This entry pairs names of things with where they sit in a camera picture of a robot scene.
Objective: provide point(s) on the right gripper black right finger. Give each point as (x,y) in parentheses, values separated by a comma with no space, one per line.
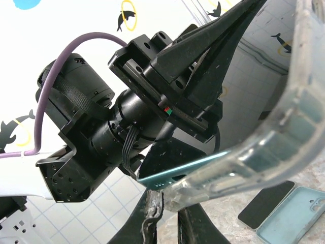
(195,231)

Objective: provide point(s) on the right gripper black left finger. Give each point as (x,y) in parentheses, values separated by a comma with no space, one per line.
(132,233)

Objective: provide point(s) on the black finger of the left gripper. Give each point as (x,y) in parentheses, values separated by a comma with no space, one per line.
(182,56)

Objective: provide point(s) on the black phone white edge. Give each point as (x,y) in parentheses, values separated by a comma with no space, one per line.
(266,204)

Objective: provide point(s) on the light blue phone case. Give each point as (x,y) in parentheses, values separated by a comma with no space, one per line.
(292,218)

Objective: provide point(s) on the clear phone case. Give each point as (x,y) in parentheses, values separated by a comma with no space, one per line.
(307,76)

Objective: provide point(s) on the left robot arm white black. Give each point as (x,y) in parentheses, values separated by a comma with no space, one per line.
(23,175)

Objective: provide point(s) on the blue circle fish sticker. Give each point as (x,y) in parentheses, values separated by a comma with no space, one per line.
(25,3)

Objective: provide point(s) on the white perforated bracket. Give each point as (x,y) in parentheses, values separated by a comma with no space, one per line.
(15,236)

